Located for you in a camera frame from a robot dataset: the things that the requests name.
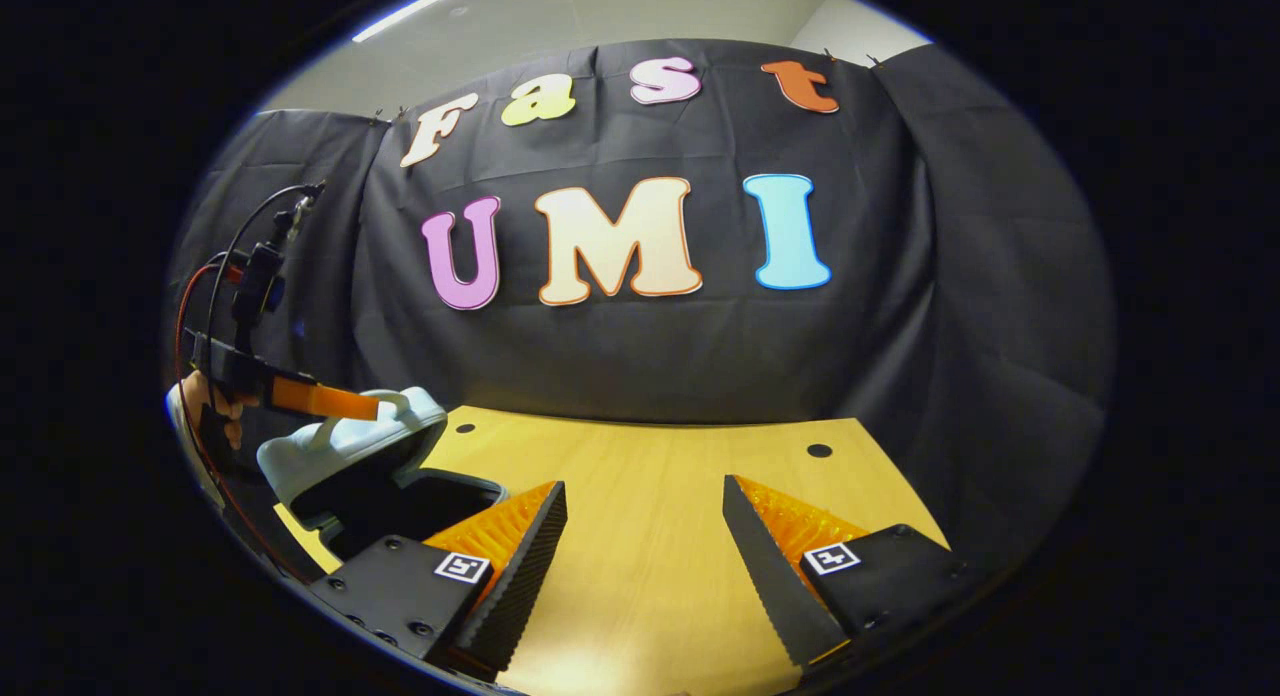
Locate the light blue small suitcase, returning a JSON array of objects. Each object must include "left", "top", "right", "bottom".
[{"left": 256, "top": 386, "right": 508, "bottom": 563}]

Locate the thin black cable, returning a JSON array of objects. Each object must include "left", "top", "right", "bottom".
[{"left": 205, "top": 182, "right": 327, "bottom": 339}]

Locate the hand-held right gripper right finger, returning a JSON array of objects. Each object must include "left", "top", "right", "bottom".
[{"left": 720, "top": 473, "right": 971, "bottom": 671}]

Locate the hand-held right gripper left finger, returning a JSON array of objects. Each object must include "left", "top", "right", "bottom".
[{"left": 305, "top": 479, "right": 570, "bottom": 679}]

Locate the thin red cable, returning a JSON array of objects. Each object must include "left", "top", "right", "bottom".
[{"left": 174, "top": 260, "right": 313, "bottom": 585}]

